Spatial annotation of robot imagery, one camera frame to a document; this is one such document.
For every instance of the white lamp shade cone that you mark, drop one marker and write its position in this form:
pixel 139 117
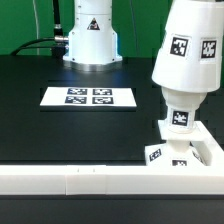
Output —
pixel 190 57

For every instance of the white lamp base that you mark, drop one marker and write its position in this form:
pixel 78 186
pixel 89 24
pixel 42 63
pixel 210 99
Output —
pixel 175 151

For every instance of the white L-shaped fence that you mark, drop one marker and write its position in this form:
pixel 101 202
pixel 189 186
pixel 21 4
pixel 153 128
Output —
pixel 124 180

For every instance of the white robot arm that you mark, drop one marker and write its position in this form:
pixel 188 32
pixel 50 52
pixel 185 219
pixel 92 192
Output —
pixel 92 42

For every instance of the white marker sheet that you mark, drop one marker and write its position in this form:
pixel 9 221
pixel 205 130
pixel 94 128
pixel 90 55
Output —
pixel 78 96

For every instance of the white lamp bulb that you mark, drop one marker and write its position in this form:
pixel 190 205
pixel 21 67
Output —
pixel 181 107

